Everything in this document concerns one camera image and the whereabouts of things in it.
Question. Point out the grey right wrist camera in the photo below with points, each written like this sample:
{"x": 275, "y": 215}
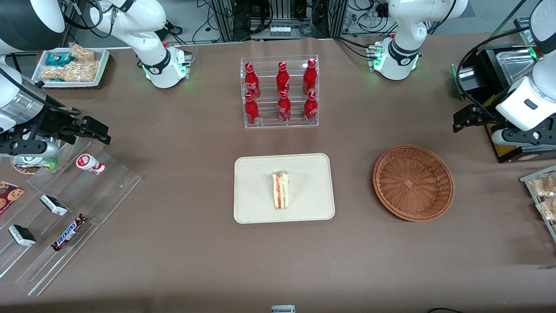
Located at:
{"x": 43, "y": 153}

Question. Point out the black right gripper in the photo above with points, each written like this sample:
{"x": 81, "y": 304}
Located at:
{"x": 48, "y": 121}

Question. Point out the Snickers chocolate bar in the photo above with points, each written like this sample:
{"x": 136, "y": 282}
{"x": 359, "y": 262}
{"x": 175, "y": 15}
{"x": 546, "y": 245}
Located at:
{"x": 69, "y": 232}

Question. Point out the cookie package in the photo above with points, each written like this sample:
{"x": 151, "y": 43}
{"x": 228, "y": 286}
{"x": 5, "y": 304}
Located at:
{"x": 8, "y": 195}

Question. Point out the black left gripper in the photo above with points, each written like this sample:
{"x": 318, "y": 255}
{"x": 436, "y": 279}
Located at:
{"x": 485, "y": 116}

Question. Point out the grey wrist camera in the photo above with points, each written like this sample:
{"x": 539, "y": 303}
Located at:
{"x": 504, "y": 137}
{"x": 43, "y": 153}

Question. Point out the steel food pan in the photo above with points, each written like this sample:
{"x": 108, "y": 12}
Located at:
{"x": 523, "y": 32}
{"x": 512, "y": 65}

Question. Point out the grey metal side box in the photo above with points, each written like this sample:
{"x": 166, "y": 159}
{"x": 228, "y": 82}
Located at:
{"x": 469, "y": 76}

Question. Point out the small clear cracker bag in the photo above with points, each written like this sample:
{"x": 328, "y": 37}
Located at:
{"x": 82, "y": 53}

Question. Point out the triangle sandwich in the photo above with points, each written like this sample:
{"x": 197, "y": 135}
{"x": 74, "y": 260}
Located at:
{"x": 281, "y": 191}

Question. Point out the clear acrylic bottle rack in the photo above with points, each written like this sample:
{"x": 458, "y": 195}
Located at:
{"x": 265, "y": 65}

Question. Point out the green snack package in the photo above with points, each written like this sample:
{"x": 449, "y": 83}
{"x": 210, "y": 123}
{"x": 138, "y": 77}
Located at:
{"x": 53, "y": 164}

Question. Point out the red cola bottle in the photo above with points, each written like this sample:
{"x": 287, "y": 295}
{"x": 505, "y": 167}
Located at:
{"x": 252, "y": 82}
{"x": 284, "y": 108}
{"x": 282, "y": 80}
{"x": 310, "y": 108}
{"x": 309, "y": 78}
{"x": 251, "y": 111}

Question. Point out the white snack tray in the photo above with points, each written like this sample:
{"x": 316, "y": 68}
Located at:
{"x": 102, "y": 58}

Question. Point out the grey white device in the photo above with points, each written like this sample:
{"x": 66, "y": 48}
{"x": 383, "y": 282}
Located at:
{"x": 283, "y": 309}

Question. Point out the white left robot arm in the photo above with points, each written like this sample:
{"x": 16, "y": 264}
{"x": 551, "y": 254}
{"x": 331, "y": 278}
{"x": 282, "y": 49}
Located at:
{"x": 404, "y": 48}

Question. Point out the white power strip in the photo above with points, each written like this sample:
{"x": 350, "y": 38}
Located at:
{"x": 280, "y": 30}

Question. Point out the cream rectangular tray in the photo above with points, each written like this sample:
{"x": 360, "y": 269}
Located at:
{"x": 256, "y": 195}

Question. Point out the small wicker basket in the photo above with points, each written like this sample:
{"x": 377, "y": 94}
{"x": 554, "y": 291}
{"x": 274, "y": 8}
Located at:
{"x": 26, "y": 170}

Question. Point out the clear acrylic tiered stand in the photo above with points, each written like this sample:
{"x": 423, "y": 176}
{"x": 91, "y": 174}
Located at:
{"x": 108, "y": 187}

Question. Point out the metal snack tray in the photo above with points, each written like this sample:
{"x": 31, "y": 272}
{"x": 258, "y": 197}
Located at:
{"x": 523, "y": 179}

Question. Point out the large clear granola bag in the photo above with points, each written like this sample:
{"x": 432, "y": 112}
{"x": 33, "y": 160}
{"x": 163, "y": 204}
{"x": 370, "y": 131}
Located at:
{"x": 80, "y": 71}

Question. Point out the black food warmer appliance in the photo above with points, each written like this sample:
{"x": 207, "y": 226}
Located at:
{"x": 488, "y": 61}

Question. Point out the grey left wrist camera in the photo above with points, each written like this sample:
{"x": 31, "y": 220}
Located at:
{"x": 504, "y": 137}

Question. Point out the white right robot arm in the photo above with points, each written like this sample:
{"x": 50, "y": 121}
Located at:
{"x": 152, "y": 61}

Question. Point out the black white snack box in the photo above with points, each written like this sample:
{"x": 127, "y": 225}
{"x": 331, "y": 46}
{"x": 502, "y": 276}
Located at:
{"x": 22, "y": 235}
{"x": 54, "y": 205}

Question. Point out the clear fried snack bag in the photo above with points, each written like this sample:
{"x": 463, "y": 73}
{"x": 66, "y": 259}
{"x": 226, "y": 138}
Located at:
{"x": 545, "y": 186}
{"x": 549, "y": 209}

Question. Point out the red white yogurt drink bottle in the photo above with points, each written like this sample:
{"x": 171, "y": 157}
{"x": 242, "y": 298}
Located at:
{"x": 87, "y": 162}

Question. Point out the teal snack packet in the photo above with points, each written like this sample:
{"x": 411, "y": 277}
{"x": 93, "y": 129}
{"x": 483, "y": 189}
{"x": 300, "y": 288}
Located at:
{"x": 58, "y": 58}

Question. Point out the black equipment rack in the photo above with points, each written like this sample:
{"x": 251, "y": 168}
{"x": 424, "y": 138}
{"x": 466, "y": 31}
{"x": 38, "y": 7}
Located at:
{"x": 247, "y": 17}

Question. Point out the large brown wicker basket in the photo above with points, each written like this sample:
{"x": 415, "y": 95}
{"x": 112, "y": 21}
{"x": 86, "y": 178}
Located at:
{"x": 412, "y": 182}

